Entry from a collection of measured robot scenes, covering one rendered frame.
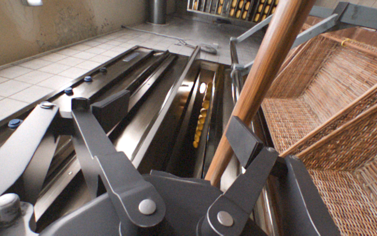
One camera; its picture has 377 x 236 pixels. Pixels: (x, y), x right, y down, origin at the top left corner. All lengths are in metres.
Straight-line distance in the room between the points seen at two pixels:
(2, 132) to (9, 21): 0.87
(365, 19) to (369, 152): 0.45
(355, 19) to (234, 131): 0.53
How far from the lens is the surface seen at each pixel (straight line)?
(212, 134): 0.83
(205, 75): 1.82
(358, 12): 0.65
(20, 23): 1.71
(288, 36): 0.20
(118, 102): 0.17
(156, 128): 0.59
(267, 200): 0.67
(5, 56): 1.66
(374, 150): 0.86
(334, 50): 1.26
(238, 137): 0.18
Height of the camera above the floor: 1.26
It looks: 3 degrees up
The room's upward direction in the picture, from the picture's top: 76 degrees counter-clockwise
